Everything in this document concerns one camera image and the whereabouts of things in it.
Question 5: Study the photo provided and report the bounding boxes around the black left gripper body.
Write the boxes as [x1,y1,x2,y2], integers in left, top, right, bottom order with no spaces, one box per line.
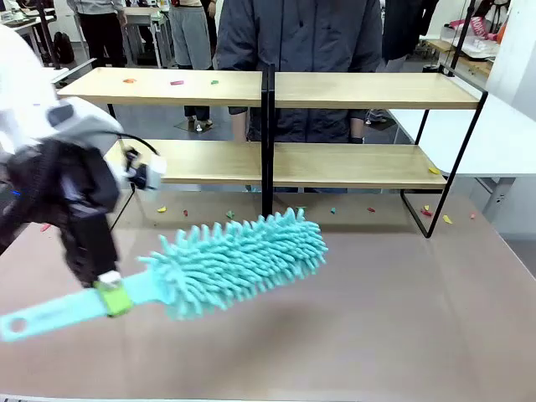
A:
[0,137,123,255]

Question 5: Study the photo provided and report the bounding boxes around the teal microfibre duster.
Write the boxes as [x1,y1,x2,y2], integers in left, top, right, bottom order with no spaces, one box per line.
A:
[0,207,328,343]

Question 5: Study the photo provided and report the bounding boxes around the white side table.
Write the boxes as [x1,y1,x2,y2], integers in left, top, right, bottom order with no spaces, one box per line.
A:
[49,58,98,85]

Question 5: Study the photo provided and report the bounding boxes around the black backpack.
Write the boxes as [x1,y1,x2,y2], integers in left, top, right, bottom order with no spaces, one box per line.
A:
[53,31,76,64]

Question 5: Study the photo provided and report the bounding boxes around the black stand pole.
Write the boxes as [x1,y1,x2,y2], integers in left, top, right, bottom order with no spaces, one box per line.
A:
[443,0,478,79]
[36,0,63,70]

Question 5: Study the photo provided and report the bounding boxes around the bystander in black trousers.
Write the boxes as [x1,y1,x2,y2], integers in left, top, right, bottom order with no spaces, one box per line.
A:
[66,0,128,69]

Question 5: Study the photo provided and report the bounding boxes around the white background table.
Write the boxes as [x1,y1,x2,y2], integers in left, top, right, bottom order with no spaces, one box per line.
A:
[0,8,58,64]

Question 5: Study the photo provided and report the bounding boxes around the white desk grey legs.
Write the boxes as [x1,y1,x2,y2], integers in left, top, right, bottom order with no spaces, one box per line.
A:
[123,6,175,68]

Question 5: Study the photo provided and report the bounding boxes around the bystander in grey trousers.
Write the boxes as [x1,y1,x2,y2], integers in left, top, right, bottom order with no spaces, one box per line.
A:
[168,0,215,131]

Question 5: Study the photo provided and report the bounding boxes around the person in dark jacket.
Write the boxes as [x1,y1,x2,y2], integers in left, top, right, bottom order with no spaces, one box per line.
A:
[215,0,384,194]

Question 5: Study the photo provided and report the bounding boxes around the bystander in dark clothes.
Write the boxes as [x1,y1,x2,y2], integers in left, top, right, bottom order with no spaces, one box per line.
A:
[366,0,425,125]

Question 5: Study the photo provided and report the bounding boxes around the large white table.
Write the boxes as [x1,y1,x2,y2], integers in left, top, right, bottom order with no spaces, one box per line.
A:
[388,92,536,223]

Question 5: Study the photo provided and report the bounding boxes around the wooden workbench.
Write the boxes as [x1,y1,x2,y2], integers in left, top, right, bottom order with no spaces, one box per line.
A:
[425,39,493,79]

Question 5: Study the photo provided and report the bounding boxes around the pink printed sign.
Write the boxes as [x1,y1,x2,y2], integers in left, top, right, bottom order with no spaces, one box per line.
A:
[469,15,492,42]

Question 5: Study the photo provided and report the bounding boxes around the black camera cable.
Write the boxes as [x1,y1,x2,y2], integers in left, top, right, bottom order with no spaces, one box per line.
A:
[119,132,162,158]

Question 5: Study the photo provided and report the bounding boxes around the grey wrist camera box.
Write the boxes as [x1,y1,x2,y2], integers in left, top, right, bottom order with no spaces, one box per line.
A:
[125,146,168,192]

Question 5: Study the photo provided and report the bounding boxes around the wood shelf unit black frame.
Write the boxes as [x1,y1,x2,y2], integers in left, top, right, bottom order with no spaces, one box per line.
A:
[267,62,489,239]
[56,65,270,236]

